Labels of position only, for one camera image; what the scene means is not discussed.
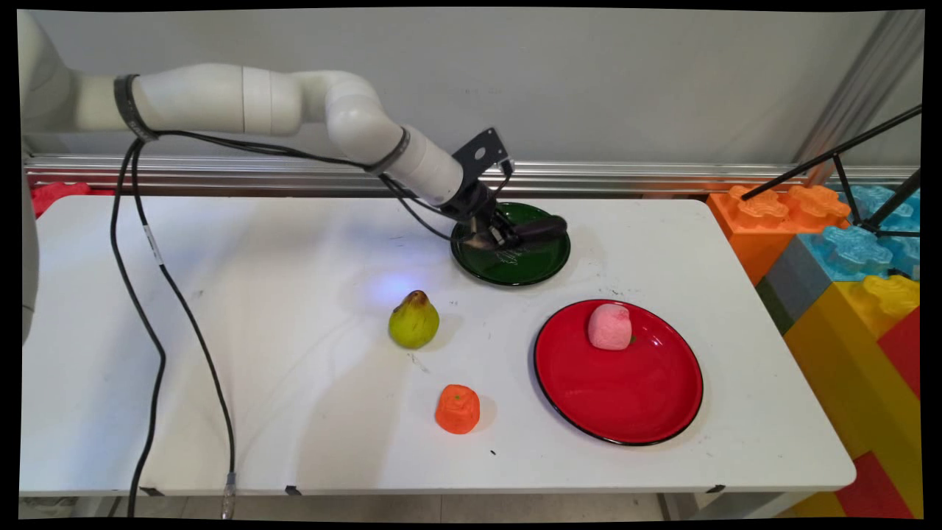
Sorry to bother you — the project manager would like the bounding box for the thick black cable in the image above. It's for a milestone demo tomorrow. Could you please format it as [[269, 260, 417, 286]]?
[[110, 138, 167, 518]]

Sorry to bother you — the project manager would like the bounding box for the yellow-green toy pear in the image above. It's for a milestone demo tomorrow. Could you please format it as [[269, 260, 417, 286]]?
[[388, 289, 441, 350]]

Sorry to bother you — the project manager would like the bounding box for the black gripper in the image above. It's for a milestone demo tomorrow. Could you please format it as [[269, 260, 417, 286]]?
[[444, 180, 570, 248]]

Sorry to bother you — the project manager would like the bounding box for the red plate with black rim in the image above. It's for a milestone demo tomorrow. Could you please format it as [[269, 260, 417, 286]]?
[[534, 298, 704, 447]]

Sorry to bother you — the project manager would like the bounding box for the black tripod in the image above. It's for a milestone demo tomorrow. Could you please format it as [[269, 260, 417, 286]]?
[[740, 105, 923, 239]]

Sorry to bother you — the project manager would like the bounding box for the orange toy tangerine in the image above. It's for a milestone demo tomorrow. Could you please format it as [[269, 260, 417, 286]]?
[[434, 384, 481, 435]]

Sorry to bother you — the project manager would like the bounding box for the aluminium rail along table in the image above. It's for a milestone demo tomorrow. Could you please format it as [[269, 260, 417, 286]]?
[[24, 153, 921, 198]]

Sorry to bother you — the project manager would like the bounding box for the aluminium upright post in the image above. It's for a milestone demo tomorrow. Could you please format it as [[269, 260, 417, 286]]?
[[793, 11, 925, 186]]

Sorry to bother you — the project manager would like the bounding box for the wide black strap on arm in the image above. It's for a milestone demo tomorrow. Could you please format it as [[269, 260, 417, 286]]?
[[113, 74, 160, 143]]

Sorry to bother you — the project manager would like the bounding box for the blue giant building block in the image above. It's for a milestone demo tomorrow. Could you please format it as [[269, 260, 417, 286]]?
[[797, 184, 921, 283]]

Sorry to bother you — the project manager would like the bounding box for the grey giant building block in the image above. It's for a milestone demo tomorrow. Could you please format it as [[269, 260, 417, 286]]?
[[755, 236, 834, 336]]

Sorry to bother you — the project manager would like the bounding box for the narrow black strap on arm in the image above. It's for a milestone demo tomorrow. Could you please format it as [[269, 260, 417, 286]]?
[[364, 128, 411, 177]]

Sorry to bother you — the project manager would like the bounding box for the black cable with white tag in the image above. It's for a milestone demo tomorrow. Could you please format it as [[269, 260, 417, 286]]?
[[131, 144, 237, 520]]

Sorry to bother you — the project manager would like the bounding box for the dark green plate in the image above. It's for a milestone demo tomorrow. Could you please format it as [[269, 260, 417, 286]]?
[[450, 202, 572, 288]]

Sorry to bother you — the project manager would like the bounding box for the orange giant building block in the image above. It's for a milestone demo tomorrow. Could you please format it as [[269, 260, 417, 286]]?
[[705, 184, 853, 288]]

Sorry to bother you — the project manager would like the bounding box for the yellow giant building block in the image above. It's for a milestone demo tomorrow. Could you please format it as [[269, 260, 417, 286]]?
[[782, 275, 922, 516]]

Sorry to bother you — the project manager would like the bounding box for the thin black cable along arm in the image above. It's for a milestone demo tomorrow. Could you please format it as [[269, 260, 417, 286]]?
[[153, 130, 472, 244]]

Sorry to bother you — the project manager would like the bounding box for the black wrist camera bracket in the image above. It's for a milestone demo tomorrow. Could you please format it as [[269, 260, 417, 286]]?
[[452, 128, 514, 179]]

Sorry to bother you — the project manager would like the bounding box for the pink toy peach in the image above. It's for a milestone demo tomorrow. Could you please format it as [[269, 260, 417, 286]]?
[[587, 303, 634, 351]]

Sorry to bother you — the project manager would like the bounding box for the red giant building block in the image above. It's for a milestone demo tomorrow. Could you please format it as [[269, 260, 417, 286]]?
[[29, 182, 93, 219], [876, 308, 922, 400], [834, 450, 915, 520]]

